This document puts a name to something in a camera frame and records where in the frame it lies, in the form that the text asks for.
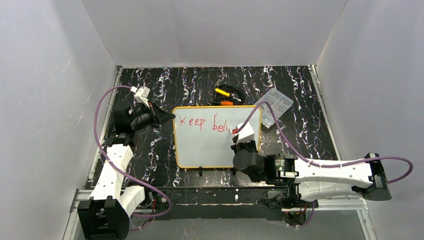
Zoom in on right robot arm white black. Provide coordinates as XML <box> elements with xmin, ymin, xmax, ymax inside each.
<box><xmin>231</xmin><ymin>136</ymin><xmax>392</xmax><ymax>202</ymax></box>

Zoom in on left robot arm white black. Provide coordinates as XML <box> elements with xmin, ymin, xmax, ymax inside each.
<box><xmin>77</xmin><ymin>101</ymin><xmax>176</xmax><ymax>240</ymax></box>

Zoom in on clear plastic screw box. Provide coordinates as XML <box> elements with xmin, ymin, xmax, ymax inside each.
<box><xmin>255</xmin><ymin>87</ymin><xmax>294</xmax><ymax>129</ymax></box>

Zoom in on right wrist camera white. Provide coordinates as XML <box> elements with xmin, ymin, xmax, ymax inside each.
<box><xmin>231</xmin><ymin>122</ymin><xmax>255</xmax><ymax>145</ymax></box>

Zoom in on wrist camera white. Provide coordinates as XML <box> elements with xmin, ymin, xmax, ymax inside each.
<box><xmin>231</xmin><ymin>122</ymin><xmax>255</xmax><ymax>145</ymax></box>
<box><xmin>130</xmin><ymin>86</ymin><xmax>150</xmax><ymax>108</ymax></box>

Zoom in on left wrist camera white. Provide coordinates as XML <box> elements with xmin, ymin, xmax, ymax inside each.
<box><xmin>130</xmin><ymin>86</ymin><xmax>150</xmax><ymax>108</ymax></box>

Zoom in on whiteboard with yellow frame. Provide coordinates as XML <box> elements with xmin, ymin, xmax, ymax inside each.
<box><xmin>172</xmin><ymin>105</ymin><xmax>262</xmax><ymax>169</ymax></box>

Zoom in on orange handled tool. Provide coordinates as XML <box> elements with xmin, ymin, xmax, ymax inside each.
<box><xmin>220</xmin><ymin>101</ymin><xmax>234</xmax><ymax>106</ymax></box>

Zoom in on yellow handled tool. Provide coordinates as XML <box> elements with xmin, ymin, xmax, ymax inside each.
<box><xmin>214</xmin><ymin>88</ymin><xmax>231</xmax><ymax>98</ymax></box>

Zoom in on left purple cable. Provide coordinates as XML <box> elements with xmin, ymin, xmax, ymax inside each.
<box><xmin>93</xmin><ymin>85</ymin><xmax>173</xmax><ymax>232</ymax></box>

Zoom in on purple cable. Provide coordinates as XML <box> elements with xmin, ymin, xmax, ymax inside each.
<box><xmin>232</xmin><ymin>100</ymin><xmax>414</xmax><ymax>185</ymax></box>
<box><xmin>93</xmin><ymin>85</ymin><xmax>173</xmax><ymax>232</ymax></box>

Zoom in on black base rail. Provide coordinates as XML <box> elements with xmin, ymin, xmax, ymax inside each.
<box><xmin>145</xmin><ymin>187</ymin><xmax>319</xmax><ymax>222</ymax></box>

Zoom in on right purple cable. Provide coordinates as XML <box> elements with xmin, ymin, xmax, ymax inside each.
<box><xmin>232</xmin><ymin>100</ymin><xmax>414</xmax><ymax>185</ymax></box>

